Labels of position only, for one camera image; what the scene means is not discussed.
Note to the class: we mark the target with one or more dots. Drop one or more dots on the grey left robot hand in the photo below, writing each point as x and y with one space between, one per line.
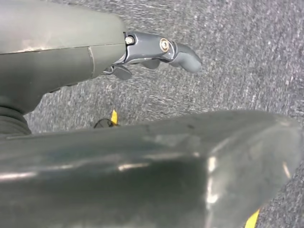
142 176

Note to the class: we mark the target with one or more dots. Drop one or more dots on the yellow floor tape square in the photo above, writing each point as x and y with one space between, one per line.
114 117

